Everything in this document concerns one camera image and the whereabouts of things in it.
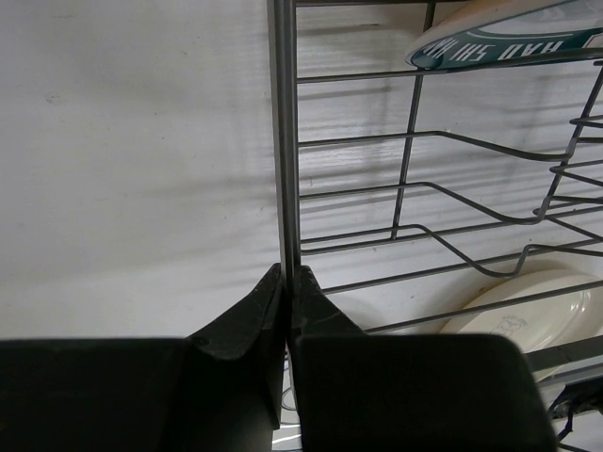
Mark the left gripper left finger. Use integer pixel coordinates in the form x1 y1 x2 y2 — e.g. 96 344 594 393
1 266 283 451

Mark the white plate teal rim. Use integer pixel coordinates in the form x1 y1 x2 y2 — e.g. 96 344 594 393
405 0 602 70

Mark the cream shallow bowl plate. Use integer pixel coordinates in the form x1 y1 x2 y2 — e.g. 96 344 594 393
441 269 602 353

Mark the grey wire dish rack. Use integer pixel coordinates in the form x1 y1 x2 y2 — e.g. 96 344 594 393
268 1 602 378

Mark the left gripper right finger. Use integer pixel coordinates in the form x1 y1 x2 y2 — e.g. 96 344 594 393
289 266 557 451

